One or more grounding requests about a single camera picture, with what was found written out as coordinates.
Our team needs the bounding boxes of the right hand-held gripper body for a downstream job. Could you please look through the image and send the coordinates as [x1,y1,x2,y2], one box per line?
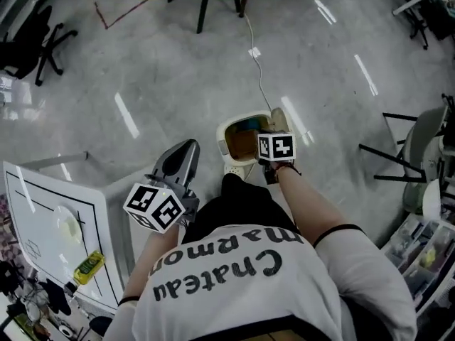
[256,131,297,186]

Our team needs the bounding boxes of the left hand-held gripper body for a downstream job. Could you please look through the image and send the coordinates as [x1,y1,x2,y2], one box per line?
[123,171,200,234]

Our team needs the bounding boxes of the beige trash bin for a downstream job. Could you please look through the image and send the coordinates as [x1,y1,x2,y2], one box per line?
[215,107,296,167]

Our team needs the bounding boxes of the person's right forearm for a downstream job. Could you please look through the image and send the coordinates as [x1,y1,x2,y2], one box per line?
[276,164,358,248]

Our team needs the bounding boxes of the person's left forearm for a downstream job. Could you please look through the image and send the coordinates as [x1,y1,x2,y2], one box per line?
[122,222,188,303]

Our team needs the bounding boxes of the person's white perforated shoe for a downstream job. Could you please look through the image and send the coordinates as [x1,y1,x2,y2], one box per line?
[223,163,255,182]

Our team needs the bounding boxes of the person's black trousers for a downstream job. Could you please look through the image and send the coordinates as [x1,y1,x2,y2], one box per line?
[180,172,304,247]

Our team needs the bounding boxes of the yellow bottle with black cap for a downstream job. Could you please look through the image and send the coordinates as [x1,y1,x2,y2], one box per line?
[65,249,107,293]

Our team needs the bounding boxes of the white table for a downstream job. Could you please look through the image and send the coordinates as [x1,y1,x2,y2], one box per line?
[2,151,137,314]

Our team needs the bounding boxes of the person's white printed shirt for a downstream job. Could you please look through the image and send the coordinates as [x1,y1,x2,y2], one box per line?
[105,224,419,341]

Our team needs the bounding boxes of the checkered cloth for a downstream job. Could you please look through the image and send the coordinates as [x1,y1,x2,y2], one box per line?
[0,194,21,263]

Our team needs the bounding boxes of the white storage rack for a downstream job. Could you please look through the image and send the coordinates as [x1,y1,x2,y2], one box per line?
[381,210,455,320]

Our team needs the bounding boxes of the black office chair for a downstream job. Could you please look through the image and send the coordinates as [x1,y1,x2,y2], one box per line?
[0,4,80,87]

